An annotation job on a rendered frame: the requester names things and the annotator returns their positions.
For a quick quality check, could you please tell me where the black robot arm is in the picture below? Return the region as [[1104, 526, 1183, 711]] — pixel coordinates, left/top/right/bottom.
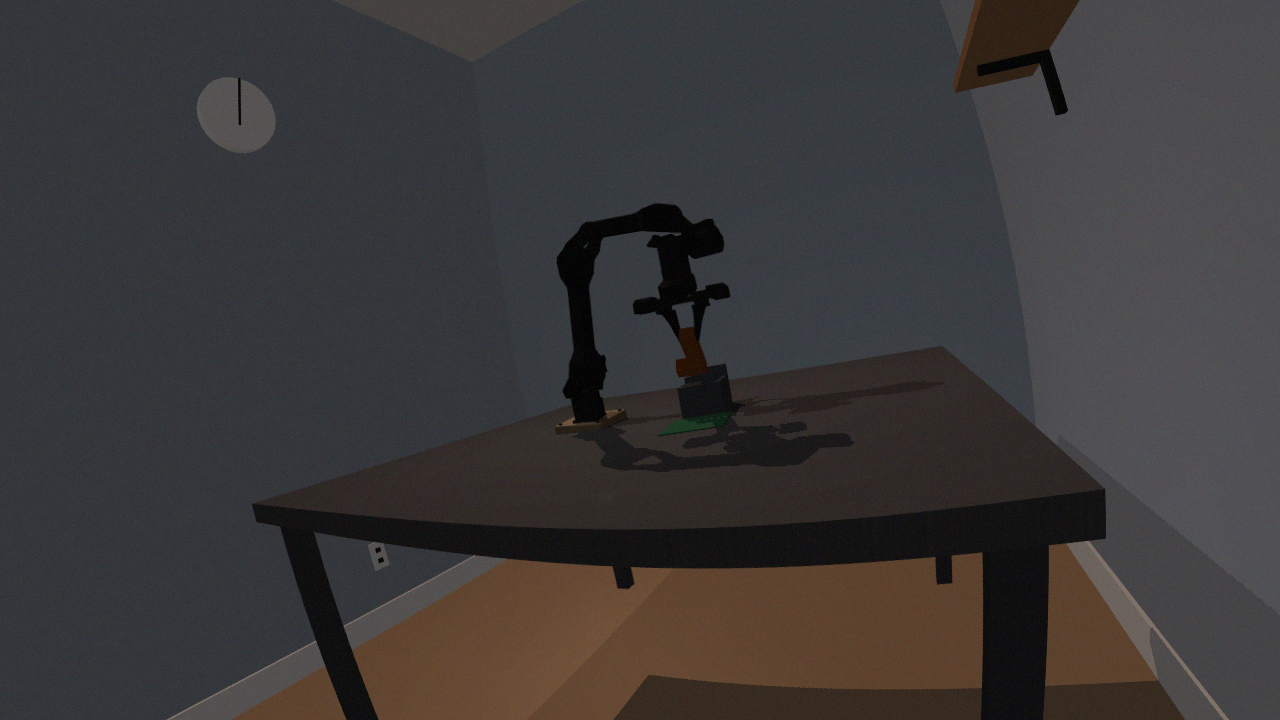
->
[[557, 204, 724, 423]]

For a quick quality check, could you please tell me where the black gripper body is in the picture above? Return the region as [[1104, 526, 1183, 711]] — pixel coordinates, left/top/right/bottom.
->
[[634, 263, 730, 314]]

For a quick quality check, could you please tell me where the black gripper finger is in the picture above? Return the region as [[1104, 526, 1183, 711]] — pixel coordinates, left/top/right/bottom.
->
[[692, 304, 710, 341], [657, 309, 680, 340]]

